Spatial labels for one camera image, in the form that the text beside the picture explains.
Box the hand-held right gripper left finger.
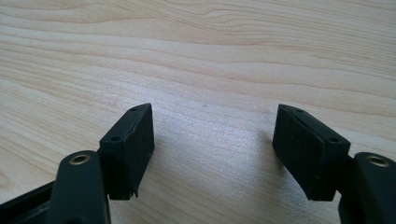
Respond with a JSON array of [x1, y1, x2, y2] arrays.
[[98, 103, 156, 201]]

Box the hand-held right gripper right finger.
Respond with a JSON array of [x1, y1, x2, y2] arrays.
[[272, 104, 352, 202]]

